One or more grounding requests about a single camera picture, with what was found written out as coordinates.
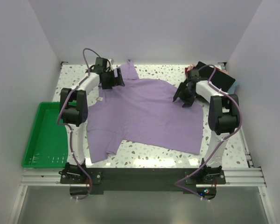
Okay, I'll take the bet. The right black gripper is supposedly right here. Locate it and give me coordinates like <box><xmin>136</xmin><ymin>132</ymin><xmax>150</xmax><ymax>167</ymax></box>
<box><xmin>174</xmin><ymin>82</ymin><xmax>196</xmax><ymax>107</ymax></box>

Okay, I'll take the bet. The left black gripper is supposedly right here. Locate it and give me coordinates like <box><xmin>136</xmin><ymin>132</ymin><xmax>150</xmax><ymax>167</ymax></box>
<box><xmin>102</xmin><ymin>67</ymin><xmax>125</xmax><ymax>89</ymax></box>

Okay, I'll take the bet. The purple t shirt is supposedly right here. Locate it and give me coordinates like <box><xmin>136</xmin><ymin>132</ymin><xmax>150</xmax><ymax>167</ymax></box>
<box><xmin>86</xmin><ymin>61</ymin><xmax>203</xmax><ymax>163</ymax></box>

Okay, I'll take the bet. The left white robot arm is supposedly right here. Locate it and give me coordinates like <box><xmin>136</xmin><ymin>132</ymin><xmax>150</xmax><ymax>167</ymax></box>
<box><xmin>57</xmin><ymin>57</ymin><xmax>125</xmax><ymax>184</ymax></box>

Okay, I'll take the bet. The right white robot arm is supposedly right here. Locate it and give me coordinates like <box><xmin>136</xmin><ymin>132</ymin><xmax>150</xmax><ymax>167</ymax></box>
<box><xmin>173</xmin><ymin>67</ymin><xmax>242</xmax><ymax>184</ymax></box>

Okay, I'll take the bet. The pink folded t shirt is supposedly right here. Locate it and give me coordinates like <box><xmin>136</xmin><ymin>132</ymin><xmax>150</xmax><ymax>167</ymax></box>
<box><xmin>185</xmin><ymin>65</ymin><xmax>229</xmax><ymax>77</ymax></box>

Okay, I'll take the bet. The black folded t shirt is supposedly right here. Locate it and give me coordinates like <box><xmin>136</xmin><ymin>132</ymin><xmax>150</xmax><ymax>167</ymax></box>
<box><xmin>194</xmin><ymin>61</ymin><xmax>236</xmax><ymax>92</ymax></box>

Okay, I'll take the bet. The light blue folded t shirt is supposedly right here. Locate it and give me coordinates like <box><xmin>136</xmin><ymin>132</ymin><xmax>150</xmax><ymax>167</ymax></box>
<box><xmin>227</xmin><ymin>82</ymin><xmax>238</xmax><ymax>94</ymax></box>

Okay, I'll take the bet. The green plastic tray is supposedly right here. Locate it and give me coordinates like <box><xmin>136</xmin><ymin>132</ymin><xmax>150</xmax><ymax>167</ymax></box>
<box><xmin>22</xmin><ymin>102</ymin><xmax>68</xmax><ymax>168</ymax></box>

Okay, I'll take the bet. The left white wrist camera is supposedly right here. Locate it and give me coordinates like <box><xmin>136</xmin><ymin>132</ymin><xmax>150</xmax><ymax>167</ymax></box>
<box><xmin>108</xmin><ymin>58</ymin><xmax>114</xmax><ymax>70</ymax></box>

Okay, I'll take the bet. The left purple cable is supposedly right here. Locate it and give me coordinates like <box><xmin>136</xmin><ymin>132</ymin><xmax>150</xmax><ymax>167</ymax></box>
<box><xmin>56</xmin><ymin>48</ymin><xmax>101</xmax><ymax>200</ymax></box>

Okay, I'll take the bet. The purple cable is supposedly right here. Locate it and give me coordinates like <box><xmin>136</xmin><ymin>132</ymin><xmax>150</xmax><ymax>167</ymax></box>
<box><xmin>174</xmin><ymin>64</ymin><xmax>241</xmax><ymax>196</ymax></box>
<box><xmin>56</xmin><ymin>48</ymin><xmax>101</xmax><ymax>200</ymax></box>

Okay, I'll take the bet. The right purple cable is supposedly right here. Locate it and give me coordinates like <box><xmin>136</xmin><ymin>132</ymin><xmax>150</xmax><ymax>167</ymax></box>
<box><xmin>174</xmin><ymin>64</ymin><xmax>241</xmax><ymax>196</ymax></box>

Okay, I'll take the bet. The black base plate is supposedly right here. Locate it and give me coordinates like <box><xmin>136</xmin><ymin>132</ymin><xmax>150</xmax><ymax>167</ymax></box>
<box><xmin>59</xmin><ymin>165</ymin><xmax>226</xmax><ymax>196</ymax></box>

